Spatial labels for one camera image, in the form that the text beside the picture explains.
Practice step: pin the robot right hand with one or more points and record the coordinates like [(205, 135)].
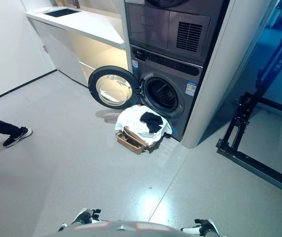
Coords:
[(208, 228)]

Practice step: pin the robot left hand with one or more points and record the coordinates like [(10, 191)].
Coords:
[(88, 216)]

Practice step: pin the white cloth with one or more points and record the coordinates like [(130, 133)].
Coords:
[(131, 119)]

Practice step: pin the black garment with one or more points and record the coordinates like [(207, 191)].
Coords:
[(152, 121)]

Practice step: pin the brown wicker laundry basket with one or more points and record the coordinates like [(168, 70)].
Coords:
[(131, 142)]

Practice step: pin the round washing machine door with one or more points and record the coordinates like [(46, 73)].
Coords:
[(112, 87)]

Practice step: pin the grey front-load washing machine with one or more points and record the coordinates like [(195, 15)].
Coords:
[(180, 98)]

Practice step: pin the grey robot torso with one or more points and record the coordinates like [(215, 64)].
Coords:
[(121, 229)]

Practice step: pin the black white sneaker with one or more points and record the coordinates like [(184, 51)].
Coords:
[(17, 137)]

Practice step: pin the white blue energy label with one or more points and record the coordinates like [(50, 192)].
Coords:
[(190, 89)]

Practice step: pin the white counter cabinet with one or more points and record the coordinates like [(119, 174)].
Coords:
[(81, 27)]

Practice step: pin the grey stacked dryer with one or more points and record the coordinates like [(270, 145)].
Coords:
[(155, 27)]

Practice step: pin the black countertop sink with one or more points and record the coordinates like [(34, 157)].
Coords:
[(60, 12)]

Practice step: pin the white paper sheet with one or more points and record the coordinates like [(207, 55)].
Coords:
[(42, 10)]

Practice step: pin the black metal floor frame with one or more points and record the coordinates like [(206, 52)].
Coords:
[(239, 116)]

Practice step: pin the white appliance enclosure panel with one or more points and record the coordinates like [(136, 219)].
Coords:
[(217, 74)]

